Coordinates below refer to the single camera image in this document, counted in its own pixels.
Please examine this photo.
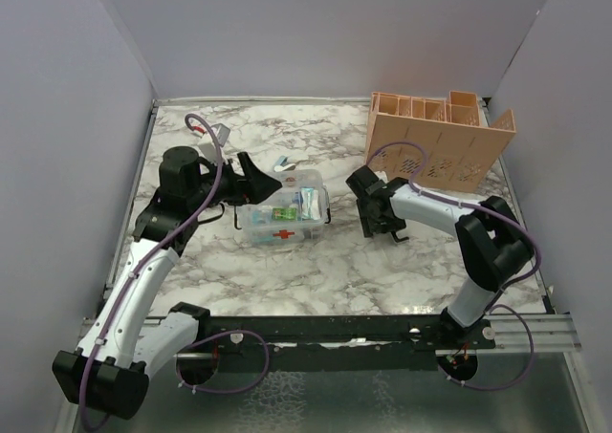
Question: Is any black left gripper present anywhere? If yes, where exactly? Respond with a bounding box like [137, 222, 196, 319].
[189, 151, 282, 212]

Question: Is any clear plastic kit box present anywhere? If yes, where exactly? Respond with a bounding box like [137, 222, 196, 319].
[235, 169, 331, 245]

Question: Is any clear plastic kit lid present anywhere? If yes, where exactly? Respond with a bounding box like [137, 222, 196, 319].
[390, 230, 410, 244]

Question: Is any green medicine box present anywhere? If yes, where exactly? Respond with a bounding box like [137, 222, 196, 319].
[272, 207, 297, 221]

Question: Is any clear bandage packet teal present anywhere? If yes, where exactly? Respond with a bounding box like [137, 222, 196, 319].
[300, 187, 321, 220]

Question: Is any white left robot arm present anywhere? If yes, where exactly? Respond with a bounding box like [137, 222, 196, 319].
[52, 146, 282, 420]

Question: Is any white blue nail clipper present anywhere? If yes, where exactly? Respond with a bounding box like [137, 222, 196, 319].
[273, 156, 295, 173]

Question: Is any peach plastic organizer basket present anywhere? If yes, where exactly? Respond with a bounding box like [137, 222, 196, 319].
[365, 91, 516, 193]

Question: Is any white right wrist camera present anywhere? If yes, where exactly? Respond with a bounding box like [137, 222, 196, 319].
[375, 171, 388, 182]

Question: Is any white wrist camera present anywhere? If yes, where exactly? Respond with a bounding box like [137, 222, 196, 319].
[193, 122, 230, 160]
[375, 171, 388, 182]

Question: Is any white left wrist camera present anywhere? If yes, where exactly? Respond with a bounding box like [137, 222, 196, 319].
[193, 122, 230, 160]

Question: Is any black mounting rail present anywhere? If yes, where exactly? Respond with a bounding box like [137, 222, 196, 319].
[177, 314, 494, 382]

